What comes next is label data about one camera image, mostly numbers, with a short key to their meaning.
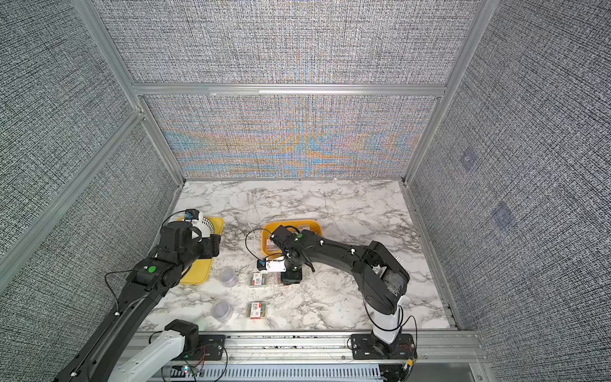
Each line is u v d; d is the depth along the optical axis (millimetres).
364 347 733
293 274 751
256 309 795
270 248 943
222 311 777
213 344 730
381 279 489
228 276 855
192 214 651
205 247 675
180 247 558
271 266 756
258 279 856
